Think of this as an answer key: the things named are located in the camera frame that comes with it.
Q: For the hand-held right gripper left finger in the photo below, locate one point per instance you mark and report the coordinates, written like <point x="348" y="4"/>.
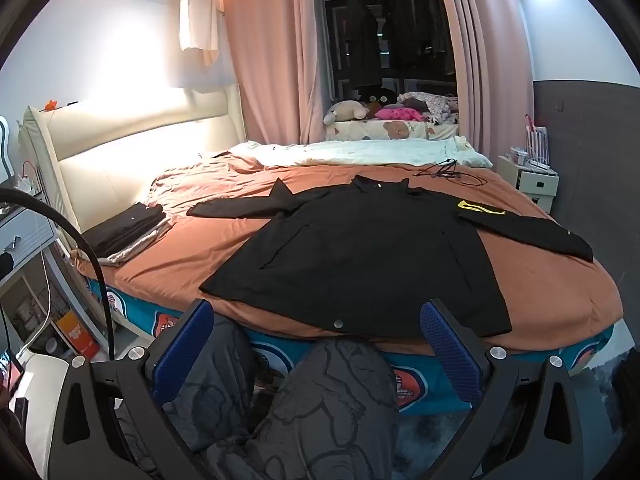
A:
<point x="177" y="360"/>

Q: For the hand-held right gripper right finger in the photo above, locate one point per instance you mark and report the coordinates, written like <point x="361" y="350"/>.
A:
<point x="445" y="355"/>

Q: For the black long-sleeved shirt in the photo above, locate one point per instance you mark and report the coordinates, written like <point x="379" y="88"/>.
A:
<point x="360" y="250"/>

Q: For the folded black clothes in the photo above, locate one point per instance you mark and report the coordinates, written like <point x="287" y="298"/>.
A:
<point x="122" y="230"/>

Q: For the row of hanging dark clothes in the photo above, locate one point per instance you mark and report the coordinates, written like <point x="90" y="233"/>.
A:
<point x="420" y="25"/>

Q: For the orange box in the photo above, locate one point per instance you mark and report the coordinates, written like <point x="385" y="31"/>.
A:
<point x="77" y="335"/>

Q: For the orange-brown bed blanket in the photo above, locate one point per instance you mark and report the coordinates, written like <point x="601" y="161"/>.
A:
<point x="200" y="255"/>

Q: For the person's grey printed pants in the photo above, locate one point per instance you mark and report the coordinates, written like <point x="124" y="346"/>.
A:
<point x="325" y="410"/>

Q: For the blue printed mattress cover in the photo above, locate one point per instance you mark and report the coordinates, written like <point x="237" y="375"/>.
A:
<point x="585" y="345"/>

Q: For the white drawer cabinet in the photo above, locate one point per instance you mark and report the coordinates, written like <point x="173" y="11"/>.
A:
<point x="25" y="235"/>

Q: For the cream padded headboard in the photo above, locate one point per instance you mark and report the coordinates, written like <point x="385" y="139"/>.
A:
<point x="125" y="160"/>

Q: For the white power strip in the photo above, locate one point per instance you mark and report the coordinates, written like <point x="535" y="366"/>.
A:
<point x="540" y="166"/>

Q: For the white quilt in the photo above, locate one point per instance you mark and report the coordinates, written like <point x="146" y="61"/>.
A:
<point x="350" y="152"/>

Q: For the bear print bedding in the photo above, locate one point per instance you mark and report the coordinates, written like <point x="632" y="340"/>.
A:
<point x="395" y="131"/>

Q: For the pink striped gift bag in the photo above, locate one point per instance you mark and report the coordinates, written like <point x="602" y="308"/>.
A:
<point x="536" y="140"/>

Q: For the pink cloth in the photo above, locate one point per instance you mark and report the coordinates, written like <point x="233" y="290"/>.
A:
<point x="400" y="113"/>

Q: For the cream plush toy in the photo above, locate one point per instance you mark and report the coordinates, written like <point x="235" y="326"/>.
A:
<point x="345" y="110"/>

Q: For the black plush toy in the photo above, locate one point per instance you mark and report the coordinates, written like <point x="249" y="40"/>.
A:
<point x="377" y="96"/>

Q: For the small orange toy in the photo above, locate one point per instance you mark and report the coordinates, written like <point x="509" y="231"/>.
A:
<point x="50" y="105"/>

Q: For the pink curtain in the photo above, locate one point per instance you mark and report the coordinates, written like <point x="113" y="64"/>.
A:
<point x="270" y="60"/>
<point x="490" y="60"/>

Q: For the hanging black coat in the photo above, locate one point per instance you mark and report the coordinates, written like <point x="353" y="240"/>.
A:
<point x="361" y="40"/>

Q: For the hanging white garment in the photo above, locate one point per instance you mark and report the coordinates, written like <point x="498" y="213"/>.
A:
<point x="197" y="10"/>

